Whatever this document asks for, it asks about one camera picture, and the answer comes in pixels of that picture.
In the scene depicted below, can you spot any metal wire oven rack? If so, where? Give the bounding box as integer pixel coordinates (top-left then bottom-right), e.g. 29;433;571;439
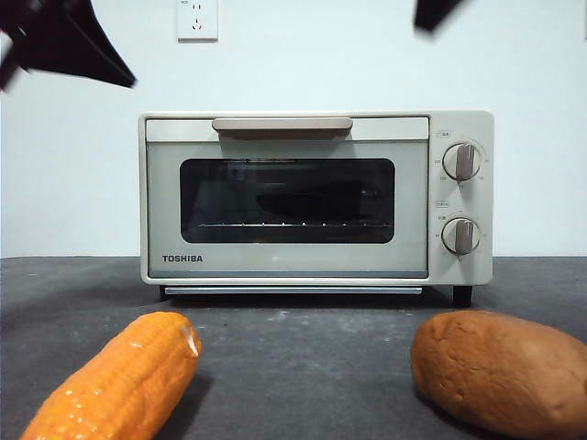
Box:
199;221;393;229

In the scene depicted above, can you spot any beige oven door handle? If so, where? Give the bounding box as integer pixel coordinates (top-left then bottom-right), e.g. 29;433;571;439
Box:
211;116;354;141

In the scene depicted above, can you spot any dark purple eggplant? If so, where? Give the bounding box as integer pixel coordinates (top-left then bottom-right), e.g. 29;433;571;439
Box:
255;182;368;219

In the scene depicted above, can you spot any cream Toshiba toaster oven body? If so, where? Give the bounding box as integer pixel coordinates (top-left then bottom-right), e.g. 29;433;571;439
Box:
138;109;495;307

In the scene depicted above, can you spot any orange corn cob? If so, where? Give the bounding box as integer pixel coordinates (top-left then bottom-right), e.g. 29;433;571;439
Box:
17;311;203;440

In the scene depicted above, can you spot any metal oven crumb tray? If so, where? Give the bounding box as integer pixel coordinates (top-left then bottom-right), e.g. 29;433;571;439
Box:
163;286;423;295

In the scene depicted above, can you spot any brown sweet potato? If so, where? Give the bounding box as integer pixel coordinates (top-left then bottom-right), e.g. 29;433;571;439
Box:
409;310;587;435

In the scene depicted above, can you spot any cream oven knob beige grip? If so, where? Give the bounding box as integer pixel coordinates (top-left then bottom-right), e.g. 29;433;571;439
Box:
442;142;482;182
441;216;482;256

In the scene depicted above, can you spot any oven door with glass window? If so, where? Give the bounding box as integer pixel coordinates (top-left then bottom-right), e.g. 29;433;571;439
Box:
145;116;431;280

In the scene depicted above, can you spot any white wall socket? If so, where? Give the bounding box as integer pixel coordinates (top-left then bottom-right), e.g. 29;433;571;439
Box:
177;0;219;43

